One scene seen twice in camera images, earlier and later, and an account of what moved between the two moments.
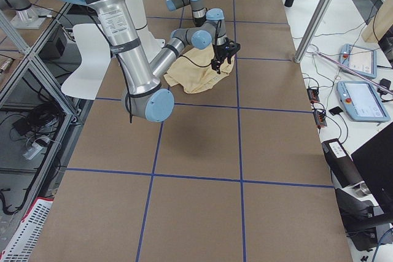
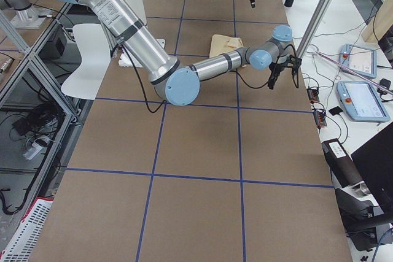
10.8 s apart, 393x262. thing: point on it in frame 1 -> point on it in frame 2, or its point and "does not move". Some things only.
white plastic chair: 96,56 does not move
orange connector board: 319,115 does not move
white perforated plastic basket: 21,247 does not move
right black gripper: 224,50 -> 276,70
